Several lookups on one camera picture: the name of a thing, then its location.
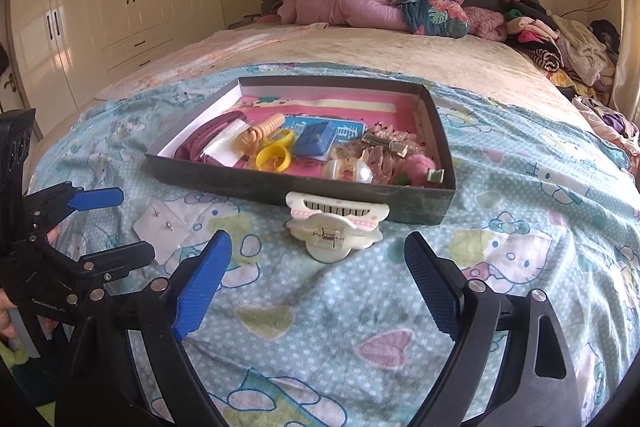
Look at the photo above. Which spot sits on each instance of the pile of clothes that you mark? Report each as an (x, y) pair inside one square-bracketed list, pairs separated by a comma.
[(577, 59)]

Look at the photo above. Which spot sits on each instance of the cream bead hair accessory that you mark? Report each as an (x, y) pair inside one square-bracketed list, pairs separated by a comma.
[(349, 169)]

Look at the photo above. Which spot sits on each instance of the left hand painted nails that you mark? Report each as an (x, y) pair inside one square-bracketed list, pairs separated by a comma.
[(7, 327)]

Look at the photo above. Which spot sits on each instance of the dark cardboard tray box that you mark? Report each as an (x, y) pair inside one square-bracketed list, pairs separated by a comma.
[(325, 196)]

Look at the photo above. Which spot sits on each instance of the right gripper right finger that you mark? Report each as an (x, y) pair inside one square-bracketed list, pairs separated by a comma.
[(536, 384)]

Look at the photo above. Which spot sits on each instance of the hello kitty blue blanket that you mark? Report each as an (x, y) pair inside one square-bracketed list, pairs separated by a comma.
[(289, 341)]

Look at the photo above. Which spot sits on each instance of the pink book in tray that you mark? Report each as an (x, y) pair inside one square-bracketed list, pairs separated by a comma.
[(349, 136)]

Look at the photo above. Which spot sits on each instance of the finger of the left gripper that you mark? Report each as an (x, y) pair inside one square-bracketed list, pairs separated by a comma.
[(106, 266), (61, 200)]

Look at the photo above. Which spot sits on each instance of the white cat claw clip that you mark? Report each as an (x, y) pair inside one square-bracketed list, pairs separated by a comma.
[(332, 228)]

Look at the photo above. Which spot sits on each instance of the small blue box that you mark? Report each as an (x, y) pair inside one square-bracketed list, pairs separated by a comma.
[(315, 140)]

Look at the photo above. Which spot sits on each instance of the pink quilted jacket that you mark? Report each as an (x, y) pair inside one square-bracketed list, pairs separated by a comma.
[(378, 14)]

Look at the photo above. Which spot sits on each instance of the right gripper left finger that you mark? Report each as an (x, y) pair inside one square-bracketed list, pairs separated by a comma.
[(103, 387)]

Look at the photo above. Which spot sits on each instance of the white earring card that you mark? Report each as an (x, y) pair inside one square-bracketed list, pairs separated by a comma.
[(176, 230)]

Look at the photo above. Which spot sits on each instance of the green sleeve forearm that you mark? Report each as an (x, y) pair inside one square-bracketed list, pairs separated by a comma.
[(37, 377)]

